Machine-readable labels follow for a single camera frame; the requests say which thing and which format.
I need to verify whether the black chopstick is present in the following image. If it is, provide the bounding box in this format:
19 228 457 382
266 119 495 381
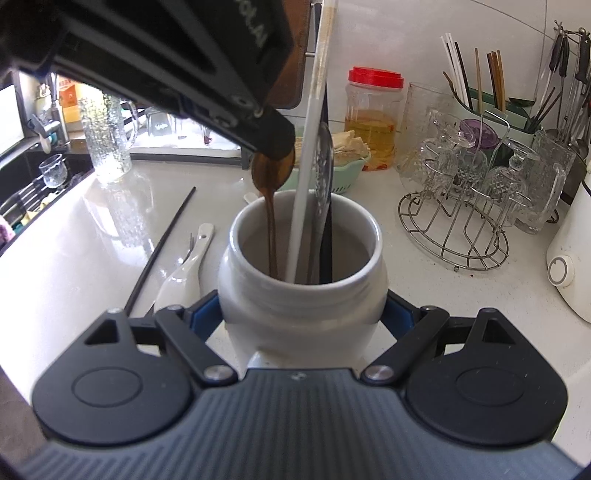
318 90 334 284
123 186 197 315

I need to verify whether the red lid plastic jar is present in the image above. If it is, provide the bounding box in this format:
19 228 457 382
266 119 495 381
345 66 405 171

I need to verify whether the brown wooden cutting board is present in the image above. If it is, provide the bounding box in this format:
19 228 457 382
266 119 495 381
267 0 311 110

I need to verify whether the glass pitcher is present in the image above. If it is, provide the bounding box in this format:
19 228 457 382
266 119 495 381
513 130 576 235

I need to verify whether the stemmed glass in sink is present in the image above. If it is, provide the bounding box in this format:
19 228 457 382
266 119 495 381
39 154 68 189

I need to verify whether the metal wire cup rack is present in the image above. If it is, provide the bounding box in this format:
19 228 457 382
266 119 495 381
398 110 536 272

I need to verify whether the copper small spoon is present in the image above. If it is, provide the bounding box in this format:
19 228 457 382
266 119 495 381
252 150 296 279

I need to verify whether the green chopstick holder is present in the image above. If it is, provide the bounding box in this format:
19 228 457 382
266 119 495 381
435 94 534 151

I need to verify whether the white chopstick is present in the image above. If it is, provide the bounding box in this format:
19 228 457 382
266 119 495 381
286 0 339 283

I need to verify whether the white ceramic jar mug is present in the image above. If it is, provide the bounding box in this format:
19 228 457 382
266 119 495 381
217 195 389 370

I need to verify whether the silver metal spoon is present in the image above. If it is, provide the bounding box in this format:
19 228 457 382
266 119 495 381
308 122 325 284

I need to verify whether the white electric cooker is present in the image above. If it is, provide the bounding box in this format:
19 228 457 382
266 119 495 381
546 167 591 323

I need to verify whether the tall textured glass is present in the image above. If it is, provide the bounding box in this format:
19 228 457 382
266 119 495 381
78 85 138 184

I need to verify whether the green plastic basket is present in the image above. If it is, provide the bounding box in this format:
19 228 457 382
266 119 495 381
280 130 370 194

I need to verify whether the white ceramic soup spoon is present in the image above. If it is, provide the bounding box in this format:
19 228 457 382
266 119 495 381
151 223 215 312

